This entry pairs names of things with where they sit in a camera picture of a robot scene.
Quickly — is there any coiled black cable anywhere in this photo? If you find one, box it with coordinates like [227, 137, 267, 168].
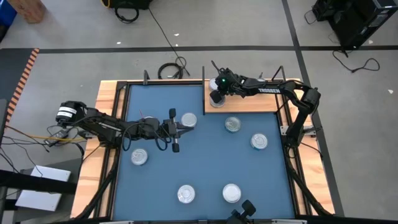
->
[157, 62, 184, 80]

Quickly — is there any black table frame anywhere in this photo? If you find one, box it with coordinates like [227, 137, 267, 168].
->
[74, 70, 335, 224]

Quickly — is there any wooden shelf board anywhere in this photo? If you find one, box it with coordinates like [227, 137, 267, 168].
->
[204, 80, 278, 113]

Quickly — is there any black blocky device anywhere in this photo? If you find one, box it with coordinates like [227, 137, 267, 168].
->
[226, 199, 257, 224]

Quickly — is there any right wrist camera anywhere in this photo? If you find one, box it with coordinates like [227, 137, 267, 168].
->
[225, 74, 242, 94]

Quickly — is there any black flat beam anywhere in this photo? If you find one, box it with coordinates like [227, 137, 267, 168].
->
[0, 169, 78, 195]

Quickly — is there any blue table mat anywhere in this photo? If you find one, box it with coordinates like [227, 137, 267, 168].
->
[111, 83, 296, 221]

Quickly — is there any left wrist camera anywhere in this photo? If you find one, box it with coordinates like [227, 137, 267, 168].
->
[162, 121, 174, 138]

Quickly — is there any blue bin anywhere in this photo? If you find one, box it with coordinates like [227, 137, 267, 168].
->
[0, 0, 18, 27]

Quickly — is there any short black cable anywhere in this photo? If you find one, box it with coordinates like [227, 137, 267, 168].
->
[303, 8, 318, 26]

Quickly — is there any dark mat with striped edge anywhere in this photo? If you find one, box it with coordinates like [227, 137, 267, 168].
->
[0, 47, 40, 139]

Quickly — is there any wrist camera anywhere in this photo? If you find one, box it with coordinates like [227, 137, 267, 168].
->
[162, 121, 174, 138]
[225, 74, 242, 94]

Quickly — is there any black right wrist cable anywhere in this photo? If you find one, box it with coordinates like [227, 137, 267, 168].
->
[210, 60, 224, 74]

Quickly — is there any black metal shelf frame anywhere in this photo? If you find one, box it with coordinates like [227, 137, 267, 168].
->
[201, 65, 292, 116]

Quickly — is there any long black floor cable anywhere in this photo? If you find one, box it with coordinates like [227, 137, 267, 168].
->
[148, 7, 191, 77]

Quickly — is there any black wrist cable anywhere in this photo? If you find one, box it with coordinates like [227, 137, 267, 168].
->
[121, 123, 170, 152]
[210, 60, 224, 74]

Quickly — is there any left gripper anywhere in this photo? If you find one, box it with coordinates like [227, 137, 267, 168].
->
[169, 108, 196, 153]

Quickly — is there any black equipment case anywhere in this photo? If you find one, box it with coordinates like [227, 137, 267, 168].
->
[101, 0, 154, 10]

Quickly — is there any black power adapter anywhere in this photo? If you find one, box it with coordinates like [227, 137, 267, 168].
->
[43, 129, 70, 147]

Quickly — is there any cardboard box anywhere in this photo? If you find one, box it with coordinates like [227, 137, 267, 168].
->
[7, 0, 47, 25]

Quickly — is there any white panel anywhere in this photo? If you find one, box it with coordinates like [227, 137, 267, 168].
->
[14, 164, 72, 212]

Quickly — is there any blue fish print can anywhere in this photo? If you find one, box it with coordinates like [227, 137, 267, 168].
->
[224, 116, 242, 133]

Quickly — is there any black computer tower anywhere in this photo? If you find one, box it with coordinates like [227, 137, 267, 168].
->
[312, 0, 398, 50]

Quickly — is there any teal yellowfin tuna can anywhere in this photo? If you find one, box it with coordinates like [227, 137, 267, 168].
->
[250, 133, 269, 151]

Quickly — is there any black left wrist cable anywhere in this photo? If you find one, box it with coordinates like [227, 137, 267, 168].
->
[121, 123, 170, 152]

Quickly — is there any black looped floor cable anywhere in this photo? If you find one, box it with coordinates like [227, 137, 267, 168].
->
[331, 49, 381, 74]

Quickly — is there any yellow floor cable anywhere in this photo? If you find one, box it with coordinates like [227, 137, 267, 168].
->
[6, 125, 86, 142]

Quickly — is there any black cable loop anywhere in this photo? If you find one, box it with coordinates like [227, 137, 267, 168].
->
[114, 6, 140, 24]

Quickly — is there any silver lid tuna can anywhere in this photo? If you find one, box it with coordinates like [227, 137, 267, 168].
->
[130, 148, 149, 166]

